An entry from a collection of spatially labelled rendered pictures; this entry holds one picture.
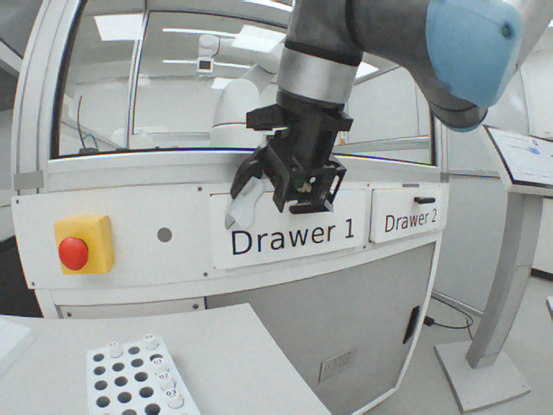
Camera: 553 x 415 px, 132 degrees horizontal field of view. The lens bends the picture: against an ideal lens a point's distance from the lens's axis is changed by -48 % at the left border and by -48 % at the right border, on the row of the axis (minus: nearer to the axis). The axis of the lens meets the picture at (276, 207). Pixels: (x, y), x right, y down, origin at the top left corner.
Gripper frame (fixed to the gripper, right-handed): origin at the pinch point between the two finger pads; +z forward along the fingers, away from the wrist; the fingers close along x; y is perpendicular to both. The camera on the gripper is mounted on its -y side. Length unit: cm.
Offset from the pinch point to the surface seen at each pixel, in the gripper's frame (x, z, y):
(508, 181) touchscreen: 81, -10, 13
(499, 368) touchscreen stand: 104, 57, 83
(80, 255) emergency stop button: -26.6, -5.0, 5.4
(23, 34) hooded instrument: -69, -32, -67
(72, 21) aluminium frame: -30.9, -28.4, -21.2
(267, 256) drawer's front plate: -1.9, 4.2, 4.3
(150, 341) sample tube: -19.3, -3.3, 15.5
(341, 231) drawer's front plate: 12.8, 3.4, 3.6
